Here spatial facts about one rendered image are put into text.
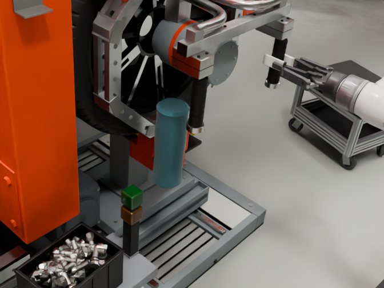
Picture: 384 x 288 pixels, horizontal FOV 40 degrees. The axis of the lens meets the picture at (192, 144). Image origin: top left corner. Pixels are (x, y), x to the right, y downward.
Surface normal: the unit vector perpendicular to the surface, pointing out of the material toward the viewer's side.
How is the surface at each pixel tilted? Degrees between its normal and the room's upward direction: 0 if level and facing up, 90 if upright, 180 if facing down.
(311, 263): 0
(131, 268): 0
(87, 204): 90
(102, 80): 90
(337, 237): 0
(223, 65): 90
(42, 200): 90
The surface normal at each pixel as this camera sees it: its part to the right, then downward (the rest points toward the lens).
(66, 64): 0.74, 0.44
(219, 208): 0.09, -0.81
